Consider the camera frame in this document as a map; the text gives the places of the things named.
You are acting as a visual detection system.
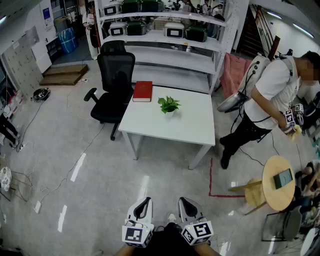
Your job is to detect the ceiling tube light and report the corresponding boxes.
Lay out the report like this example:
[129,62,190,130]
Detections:
[292,23,315,39]

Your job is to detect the white cabinet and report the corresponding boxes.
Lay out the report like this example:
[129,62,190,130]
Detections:
[31,37,53,74]

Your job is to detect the black mesh office chair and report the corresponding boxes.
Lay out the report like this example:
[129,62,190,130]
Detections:
[83,39,136,141]

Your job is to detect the floral round cushion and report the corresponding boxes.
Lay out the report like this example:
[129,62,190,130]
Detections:
[0,166,13,192]

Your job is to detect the dark staircase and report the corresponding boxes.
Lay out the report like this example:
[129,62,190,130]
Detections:
[236,4,276,58]

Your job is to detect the black pot on floor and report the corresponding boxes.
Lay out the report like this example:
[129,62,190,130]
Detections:
[30,87,52,103]

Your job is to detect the green potted plant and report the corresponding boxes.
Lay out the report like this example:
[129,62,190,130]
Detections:
[157,95,182,119]

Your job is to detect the red hardcover book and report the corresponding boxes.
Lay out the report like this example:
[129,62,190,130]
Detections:
[131,80,154,103]

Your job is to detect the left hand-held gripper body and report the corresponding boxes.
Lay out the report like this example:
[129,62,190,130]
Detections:
[121,219,155,249]

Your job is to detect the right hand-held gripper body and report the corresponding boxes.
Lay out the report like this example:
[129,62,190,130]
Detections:
[180,216,215,247]

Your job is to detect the white square table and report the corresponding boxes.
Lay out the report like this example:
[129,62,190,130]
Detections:
[117,84,216,170]

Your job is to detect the beige locker cabinet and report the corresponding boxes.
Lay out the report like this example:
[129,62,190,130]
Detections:
[2,37,43,93]

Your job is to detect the yellow wooden stool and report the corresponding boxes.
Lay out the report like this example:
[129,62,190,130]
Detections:
[227,177,268,216]

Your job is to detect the white metal shelving rack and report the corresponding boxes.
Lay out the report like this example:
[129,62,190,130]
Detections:
[93,0,241,95]

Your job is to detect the brown wooden plank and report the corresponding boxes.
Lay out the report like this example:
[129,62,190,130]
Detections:
[268,35,281,60]

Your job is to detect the pink cloth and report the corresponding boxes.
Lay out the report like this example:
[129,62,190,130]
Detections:
[219,52,252,99]

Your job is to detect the blue woven bag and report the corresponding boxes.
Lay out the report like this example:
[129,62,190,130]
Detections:
[57,27,77,55]

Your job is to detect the blue wall poster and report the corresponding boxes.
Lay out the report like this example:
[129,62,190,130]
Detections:
[42,7,53,26]

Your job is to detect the person's left forearm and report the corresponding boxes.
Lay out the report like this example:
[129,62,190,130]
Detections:
[114,243,135,256]

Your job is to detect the round wooden side table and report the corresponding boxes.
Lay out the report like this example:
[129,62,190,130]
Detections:
[261,154,296,212]

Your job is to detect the person's right forearm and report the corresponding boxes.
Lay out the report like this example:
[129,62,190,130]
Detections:
[193,242,222,256]

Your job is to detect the dark green box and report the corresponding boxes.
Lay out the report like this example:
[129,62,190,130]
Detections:
[272,168,294,190]

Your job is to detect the person's black clothing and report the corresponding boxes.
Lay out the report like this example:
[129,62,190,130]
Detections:
[134,221,201,256]

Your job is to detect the grey plastic chair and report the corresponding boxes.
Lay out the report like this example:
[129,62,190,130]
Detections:
[261,206,304,243]

